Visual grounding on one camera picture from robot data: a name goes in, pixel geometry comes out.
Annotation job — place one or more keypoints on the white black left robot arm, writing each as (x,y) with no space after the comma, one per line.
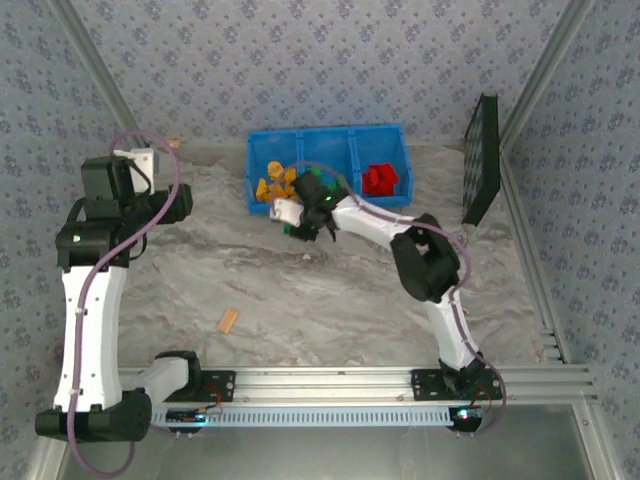
(90,325)

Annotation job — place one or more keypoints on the blue three-compartment plastic bin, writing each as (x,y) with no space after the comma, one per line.
(325,150)

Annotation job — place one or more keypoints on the black perforated panel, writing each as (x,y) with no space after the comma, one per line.
(482,165)

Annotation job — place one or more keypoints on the green lego brick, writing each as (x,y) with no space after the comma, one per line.
(315,173)
(336,186)
(288,229)

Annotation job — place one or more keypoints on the aluminium corner post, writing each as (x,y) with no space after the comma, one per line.
(105,75)
(542,75)

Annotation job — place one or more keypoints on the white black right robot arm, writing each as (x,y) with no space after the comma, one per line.
(370,222)

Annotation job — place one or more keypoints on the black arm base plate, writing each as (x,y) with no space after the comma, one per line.
(225,387)
(425,385)

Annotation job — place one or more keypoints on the aluminium mounting rail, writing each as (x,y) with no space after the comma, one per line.
(325,385)

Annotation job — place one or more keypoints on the aluminium side rail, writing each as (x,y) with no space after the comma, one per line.
(552,332)

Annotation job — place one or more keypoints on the red lego brick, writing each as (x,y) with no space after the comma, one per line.
(371,180)
(389,174)
(386,189)

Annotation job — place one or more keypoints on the small circuit board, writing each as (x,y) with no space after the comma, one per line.
(185,415)
(465,415)

